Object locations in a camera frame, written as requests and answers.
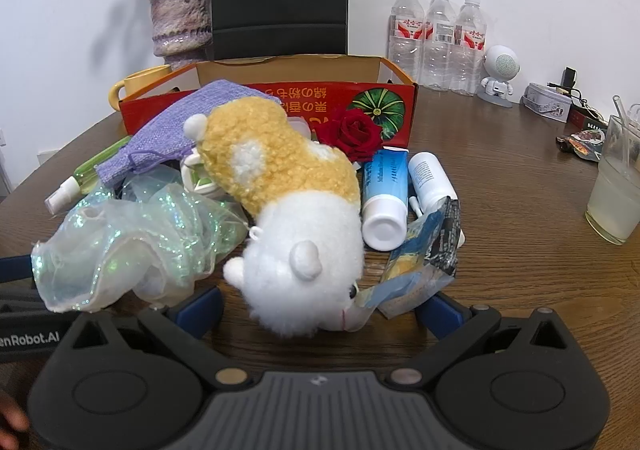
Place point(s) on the printed tin box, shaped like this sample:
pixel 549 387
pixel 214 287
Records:
pixel 545 102

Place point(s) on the clear drinking straw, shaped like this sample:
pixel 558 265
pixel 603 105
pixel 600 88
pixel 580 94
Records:
pixel 621 120

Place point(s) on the dark red small box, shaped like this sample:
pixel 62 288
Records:
pixel 587 117

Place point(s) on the red artificial rose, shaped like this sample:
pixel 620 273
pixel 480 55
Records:
pixel 357 132

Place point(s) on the purple knitted pouch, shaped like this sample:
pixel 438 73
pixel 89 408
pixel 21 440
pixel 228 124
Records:
pixel 165 130

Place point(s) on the blue snack packet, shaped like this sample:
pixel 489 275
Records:
pixel 425 260

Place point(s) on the glass of pale drink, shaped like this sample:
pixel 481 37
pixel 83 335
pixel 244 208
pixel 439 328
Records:
pixel 610 200

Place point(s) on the black plug adapter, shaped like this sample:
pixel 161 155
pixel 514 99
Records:
pixel 570 77

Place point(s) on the white and green dispenser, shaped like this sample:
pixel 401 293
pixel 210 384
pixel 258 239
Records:
pixel 200 182

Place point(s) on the white spray bottle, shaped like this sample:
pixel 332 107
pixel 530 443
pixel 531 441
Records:
pixel 430 177

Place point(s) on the blue and white tube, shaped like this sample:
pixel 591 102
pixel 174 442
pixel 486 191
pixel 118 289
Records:
pixel 385 185

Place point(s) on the orange and white plush toy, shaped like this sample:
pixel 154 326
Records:
pixel 290 240

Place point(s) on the iridescent organza bag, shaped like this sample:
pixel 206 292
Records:
pixel 125 230

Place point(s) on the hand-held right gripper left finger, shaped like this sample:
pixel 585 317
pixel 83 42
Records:
pixel 202 312

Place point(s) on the yellow mug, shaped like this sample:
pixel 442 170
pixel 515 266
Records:
pixel 145 77

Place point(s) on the purple textured vase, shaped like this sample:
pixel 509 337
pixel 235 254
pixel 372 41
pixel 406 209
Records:
pixel 180 20

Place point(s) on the clear water bottle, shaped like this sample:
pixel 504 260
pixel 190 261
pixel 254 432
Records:
pixel 470 45
pixel 406 30
pixel 439 37

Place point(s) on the red cardboard box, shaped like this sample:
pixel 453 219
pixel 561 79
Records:
pixel 300 72

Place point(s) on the green spray bottle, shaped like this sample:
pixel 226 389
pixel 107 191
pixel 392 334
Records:
pixel 92 170

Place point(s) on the person's left hand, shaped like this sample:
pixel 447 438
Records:
pixel 10 417

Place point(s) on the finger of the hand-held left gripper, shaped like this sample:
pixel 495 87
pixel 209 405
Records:
pixel 15 267
pixel 22 301

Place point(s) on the translucent plastic box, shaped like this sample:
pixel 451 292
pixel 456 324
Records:
pixel 300 125

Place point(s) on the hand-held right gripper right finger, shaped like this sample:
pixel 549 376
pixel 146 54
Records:
pixel 440 315

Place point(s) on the crumpled snack wrapper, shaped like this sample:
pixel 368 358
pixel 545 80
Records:
pixel 582 145

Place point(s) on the white robot figure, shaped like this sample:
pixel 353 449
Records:
pixel 502 62

